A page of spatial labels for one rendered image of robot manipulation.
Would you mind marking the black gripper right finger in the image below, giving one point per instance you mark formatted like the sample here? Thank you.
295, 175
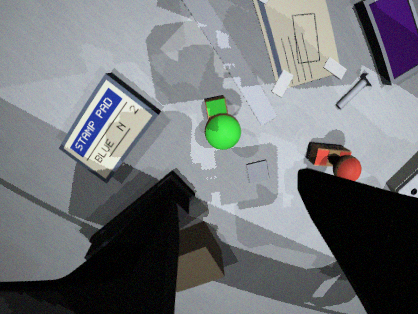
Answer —
373, 235

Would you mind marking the blue stamp pad tin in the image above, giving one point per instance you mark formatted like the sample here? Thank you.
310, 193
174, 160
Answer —
109, 125

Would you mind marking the red rubber stamp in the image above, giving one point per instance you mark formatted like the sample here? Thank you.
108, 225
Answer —
335, 156

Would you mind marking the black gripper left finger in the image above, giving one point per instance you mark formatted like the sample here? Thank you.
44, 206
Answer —
136, 273

